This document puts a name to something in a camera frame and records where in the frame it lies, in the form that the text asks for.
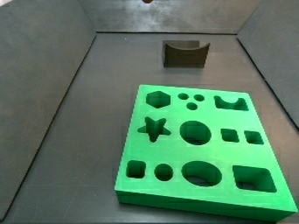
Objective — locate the green shape sorter board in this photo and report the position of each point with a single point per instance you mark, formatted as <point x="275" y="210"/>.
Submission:
<point x="198" y="156"/>

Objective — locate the black curved block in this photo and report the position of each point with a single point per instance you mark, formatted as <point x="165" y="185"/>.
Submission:
<point x="185" y="53"/>

